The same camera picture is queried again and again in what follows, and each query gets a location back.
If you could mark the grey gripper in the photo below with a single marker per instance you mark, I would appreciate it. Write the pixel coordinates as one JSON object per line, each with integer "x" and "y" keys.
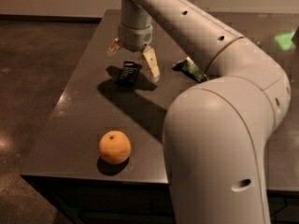
{"x": 135, "y": 37}

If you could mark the black rxbar chocolate bar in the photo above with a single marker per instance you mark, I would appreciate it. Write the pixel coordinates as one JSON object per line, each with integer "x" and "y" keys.
{"x": 129, "y": 73}

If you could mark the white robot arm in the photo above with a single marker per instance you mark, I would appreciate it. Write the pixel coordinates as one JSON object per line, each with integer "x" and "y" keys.
{"x": 215, "y": 132}

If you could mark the green chip bag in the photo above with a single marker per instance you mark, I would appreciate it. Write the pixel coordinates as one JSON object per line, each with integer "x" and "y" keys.
{"x": 191, "y": 70}

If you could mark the orange fruit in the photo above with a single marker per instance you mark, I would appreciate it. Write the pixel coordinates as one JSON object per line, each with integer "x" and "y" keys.
{"x": 114, "y": 147}

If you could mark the dark cabinet drawers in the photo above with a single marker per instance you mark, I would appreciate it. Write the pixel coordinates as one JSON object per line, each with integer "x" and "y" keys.
{"x": 85, "y": 201}

